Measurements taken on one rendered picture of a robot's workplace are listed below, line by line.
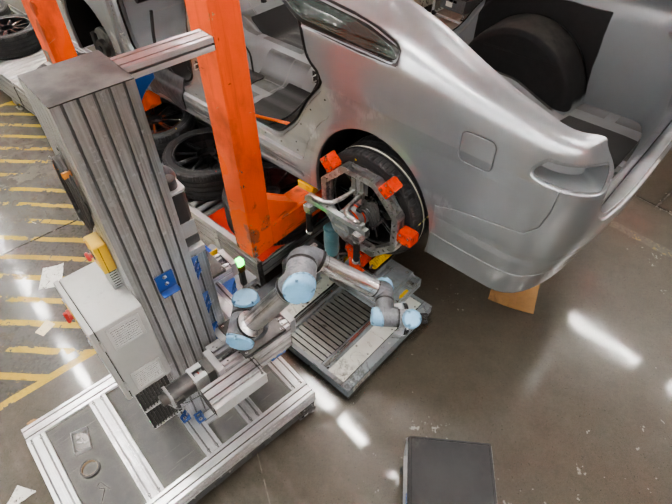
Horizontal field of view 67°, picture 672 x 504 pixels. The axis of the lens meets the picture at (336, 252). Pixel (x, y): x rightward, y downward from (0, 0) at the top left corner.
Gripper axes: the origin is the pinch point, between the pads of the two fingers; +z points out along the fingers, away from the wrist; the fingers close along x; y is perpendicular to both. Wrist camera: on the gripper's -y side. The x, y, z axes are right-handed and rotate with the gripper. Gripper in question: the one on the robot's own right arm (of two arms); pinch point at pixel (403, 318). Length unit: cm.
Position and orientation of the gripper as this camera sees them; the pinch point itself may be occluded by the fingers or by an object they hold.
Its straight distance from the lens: 235.9
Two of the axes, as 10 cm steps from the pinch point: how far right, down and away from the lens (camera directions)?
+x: 0.0, 9.9, -1.3
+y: -10.0, 0.0, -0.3
